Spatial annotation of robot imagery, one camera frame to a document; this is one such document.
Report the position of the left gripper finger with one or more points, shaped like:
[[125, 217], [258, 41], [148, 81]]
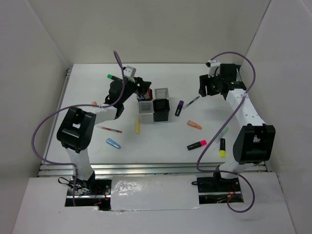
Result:
[[142, 83], [141, 90]]

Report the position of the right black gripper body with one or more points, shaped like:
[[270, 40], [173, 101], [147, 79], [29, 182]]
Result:
[[215, 84]]

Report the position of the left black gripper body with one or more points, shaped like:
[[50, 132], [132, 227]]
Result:
[[130, 87]]

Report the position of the green black highlighter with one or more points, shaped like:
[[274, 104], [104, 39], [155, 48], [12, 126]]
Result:
[[113, 77]]

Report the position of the clear green gel pen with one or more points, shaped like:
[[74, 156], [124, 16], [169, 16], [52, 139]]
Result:
[[191, 102]]

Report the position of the purple black highlighter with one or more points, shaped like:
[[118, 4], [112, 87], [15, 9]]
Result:
[[179, 108]]

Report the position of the red gel pen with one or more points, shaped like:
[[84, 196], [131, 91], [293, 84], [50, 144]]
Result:
[[110, 129]]

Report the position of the red ballpoint pen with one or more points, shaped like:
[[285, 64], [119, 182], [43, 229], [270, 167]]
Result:
[[149, 93]]

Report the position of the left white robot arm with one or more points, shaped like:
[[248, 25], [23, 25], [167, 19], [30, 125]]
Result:
[[76, 130]]

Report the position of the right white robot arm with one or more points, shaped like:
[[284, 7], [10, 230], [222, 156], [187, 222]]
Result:
[[254, 142]]

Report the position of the black back-left pen holder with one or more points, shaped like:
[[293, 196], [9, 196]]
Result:
[[147, 99]]

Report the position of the white front-left pen holder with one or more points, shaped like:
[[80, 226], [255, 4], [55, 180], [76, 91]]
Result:
[[146, 111]]

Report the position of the white back-right pen holder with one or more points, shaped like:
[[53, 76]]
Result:
[[161, 93]]

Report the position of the black front-right pen holder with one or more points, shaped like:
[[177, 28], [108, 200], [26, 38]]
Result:
[[161, 110]]

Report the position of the yellow pastel highlighter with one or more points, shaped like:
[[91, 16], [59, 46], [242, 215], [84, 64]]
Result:
[[137, 125]]

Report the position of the orange transparent correction tape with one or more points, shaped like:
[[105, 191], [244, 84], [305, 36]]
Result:
[[194, 125]]

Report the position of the green pastel highlighter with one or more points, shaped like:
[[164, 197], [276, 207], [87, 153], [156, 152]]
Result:
[[221, 134]]

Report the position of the pink black highlighter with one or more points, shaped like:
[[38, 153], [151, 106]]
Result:
[[196, 145]]

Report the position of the yellow black highlighter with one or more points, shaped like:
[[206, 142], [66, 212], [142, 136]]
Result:
[[222, 150]]

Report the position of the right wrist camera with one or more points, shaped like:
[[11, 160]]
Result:
[[213, 67]]

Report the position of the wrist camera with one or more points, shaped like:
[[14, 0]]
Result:
[[213, 67], [129, 73]]

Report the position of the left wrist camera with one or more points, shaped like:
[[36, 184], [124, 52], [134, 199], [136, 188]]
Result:
[[129, 73]]

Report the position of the aluminium rail frame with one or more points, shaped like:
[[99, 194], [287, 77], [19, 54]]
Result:
[[159, 148]]

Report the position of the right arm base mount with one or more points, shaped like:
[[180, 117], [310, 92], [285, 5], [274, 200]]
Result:
[[214, 189]]

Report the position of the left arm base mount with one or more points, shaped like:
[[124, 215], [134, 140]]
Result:
[[99, 195]]

